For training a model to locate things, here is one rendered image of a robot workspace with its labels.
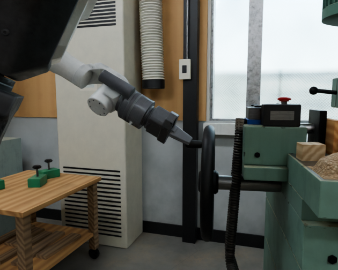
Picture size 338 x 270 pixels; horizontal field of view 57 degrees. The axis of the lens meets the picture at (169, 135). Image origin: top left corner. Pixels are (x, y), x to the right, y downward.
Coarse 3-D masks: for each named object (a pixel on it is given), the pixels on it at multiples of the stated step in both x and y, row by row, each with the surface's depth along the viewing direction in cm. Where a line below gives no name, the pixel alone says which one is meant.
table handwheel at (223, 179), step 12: (204, 132) 73; (204, 144) 69; (204, 156) 67; (204, 168) 66; (204, 180) 66; (216, 180) 76; (228, 180) 77; (204, 192) 65; (216, 192) 78; (204, 204) 66; (204, 216) 66; (204, 228) 68; (204, 240) 73
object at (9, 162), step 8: (8, 144) 235; (16, 144) 243; (0, 152) 228; (8, 152) 235; (16, 152) 243; (0, 160) 228; (8, 160) 236; (16, 160) 243; (0, 168) 229; (8, 168) 236; (16, 168) 244; (0, 176) 229; (0, 216) 230; (8, 216) 238; (0, 224) 231; (8, 224) 238; (0, 232) 231
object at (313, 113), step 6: (312, 114) 75; (318, 114) 71; (324, 114) 70; (312, 120) 75; (318, 120) 71; (324, 120) 70; (306, 126) 74; (312, 126) 74; (318, 126) 71; (324, 126) 70; (312, 132) 74; (318, 132) 71; (324, 132) 70; (312, 138) 75; (318, 138) 71; (324, 138) 70
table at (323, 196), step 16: (288, 160) 68; (256, 176) 69; (272, 176) 69; (288, 176) 68; (304, 176) 56; (304, 192) 55; (320, 192) 47; (336, 192) 47; (320, 208) 47; (336, 208) 47
